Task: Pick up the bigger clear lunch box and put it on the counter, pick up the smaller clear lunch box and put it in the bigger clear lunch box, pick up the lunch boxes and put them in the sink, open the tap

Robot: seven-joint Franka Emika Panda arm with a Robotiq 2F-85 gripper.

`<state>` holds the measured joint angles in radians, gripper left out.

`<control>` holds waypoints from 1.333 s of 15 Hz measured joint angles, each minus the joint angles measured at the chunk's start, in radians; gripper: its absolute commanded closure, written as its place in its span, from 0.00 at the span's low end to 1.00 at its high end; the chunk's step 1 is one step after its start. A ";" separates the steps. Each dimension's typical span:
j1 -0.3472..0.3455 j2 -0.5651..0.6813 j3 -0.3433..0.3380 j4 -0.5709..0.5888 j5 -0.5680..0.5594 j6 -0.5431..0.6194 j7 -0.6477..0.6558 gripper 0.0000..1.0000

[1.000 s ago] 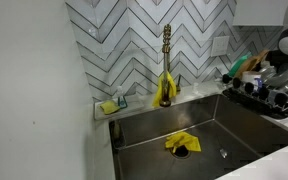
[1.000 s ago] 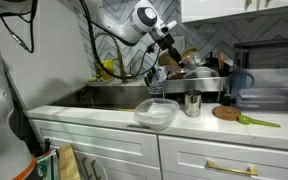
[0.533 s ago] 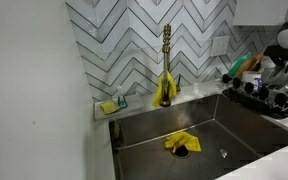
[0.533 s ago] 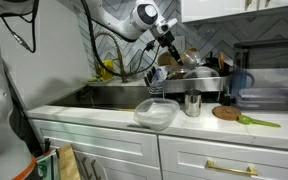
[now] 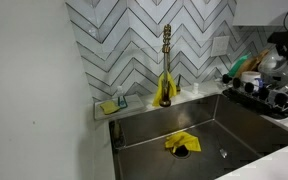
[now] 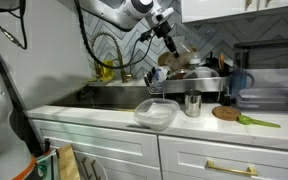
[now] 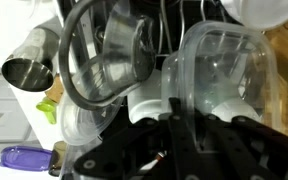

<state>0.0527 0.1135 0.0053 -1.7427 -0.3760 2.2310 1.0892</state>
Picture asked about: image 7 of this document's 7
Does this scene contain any purple plastic lid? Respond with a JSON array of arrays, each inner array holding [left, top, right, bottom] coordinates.
[[0, 145, 53, 172]]

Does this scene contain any white bowl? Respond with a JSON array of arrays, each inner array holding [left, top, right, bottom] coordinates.
[[222, 0, 288, 32]]

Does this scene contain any steel dish rack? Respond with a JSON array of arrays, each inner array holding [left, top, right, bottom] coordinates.
[[55, 0, 288, 180]]

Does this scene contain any green plastic spoon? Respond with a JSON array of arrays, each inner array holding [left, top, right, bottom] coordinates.
[[36, 97, 58, 125]]

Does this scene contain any clear glass bowl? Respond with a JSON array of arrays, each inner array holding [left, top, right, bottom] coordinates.
[[59, 54, 129, 147]]

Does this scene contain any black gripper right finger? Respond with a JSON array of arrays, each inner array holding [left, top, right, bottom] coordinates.
[[197, 113, 288, 180]]

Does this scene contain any white three drawer cabinet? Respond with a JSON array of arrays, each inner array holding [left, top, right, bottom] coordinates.
[[0, 43, 40, 153]]

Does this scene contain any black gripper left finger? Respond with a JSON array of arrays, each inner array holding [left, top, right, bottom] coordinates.
[[73, 97, 198, 180]]

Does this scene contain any smaller clear lunch box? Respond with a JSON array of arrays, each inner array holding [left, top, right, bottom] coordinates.
[[160, 20, 282, 151]]

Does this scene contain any stainless steel cup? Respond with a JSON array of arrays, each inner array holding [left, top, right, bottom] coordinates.
[[1, 28, 61, 93]]

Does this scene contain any clear glass cup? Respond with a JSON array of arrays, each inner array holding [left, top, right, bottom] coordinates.
[[102, 0, 157, 91]]

